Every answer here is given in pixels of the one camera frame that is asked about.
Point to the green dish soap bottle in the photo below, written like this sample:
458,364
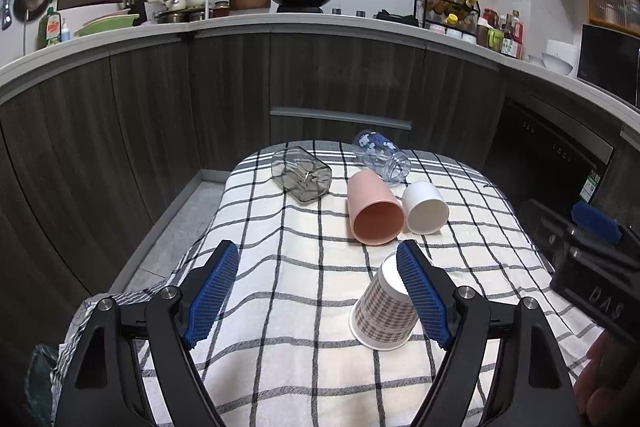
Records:
51,29

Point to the white paper cup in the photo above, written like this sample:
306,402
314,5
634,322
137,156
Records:
425,209

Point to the plaid paper cup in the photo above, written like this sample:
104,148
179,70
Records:
382,312

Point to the person's right hand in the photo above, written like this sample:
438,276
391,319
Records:
605,377

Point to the black bag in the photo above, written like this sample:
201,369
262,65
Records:
397,18

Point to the green mug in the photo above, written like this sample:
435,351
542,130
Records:
495,41

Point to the built-in black dishwasher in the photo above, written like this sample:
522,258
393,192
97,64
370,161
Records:
545,157

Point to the stack of white bowls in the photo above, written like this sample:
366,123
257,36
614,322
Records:
561,57

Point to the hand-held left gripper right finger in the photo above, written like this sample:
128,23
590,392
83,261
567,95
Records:
422,297

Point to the dark wood lower cabinets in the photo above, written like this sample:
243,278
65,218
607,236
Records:
150,117

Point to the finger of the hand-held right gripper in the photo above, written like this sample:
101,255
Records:
595,218

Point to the black microwave oven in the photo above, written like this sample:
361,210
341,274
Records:
610,62

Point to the green dish tray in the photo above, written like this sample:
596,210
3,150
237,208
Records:
107,27

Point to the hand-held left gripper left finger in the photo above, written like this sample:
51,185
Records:
212,292

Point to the clear glass bottle blue print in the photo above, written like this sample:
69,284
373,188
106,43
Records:
380,154

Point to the green plastic bag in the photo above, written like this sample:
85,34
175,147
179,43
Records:
42,382

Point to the smoked grey glass jar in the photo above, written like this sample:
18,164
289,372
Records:
300,174

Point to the red label sauce bottle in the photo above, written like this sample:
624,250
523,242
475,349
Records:
514,39

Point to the pink plastic cup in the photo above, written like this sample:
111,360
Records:
372,212

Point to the black white checked tablecloth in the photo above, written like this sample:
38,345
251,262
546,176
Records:
300,257

